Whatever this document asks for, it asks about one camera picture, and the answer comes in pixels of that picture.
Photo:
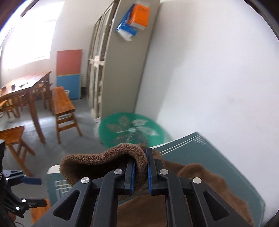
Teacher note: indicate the teal table mat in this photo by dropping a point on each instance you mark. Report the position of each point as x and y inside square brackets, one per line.
[196, 149]

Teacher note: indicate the orange and blue box stack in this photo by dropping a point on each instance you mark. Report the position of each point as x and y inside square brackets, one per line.
[136, 18]

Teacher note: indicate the green round plastic stool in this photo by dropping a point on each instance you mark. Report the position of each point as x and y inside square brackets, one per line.
[131, 128]

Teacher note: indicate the blue foam mat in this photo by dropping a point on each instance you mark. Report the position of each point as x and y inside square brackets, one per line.
[72, 83]

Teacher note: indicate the wooden table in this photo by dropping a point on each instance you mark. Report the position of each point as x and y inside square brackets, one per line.
[24, 91]

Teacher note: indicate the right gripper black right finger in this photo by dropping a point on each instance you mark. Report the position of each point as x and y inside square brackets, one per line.
[189, 202]

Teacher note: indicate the wooden stool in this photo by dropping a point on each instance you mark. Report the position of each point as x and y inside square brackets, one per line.
[17, 146]

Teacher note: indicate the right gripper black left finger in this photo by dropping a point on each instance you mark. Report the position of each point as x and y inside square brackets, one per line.
[91, 202]

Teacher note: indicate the brown fleece garment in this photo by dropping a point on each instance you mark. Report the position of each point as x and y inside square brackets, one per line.
[142, 209]

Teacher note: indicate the red foam mat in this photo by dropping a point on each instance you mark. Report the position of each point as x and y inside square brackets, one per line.
[68, 62]

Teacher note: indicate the wooden bench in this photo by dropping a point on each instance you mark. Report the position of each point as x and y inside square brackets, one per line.
[63, 110]

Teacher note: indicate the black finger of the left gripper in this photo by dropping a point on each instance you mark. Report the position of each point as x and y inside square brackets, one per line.
[31, 180]
[35, 203]

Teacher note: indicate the grey metal cabinet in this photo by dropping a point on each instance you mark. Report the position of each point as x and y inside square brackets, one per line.
[115, 66]

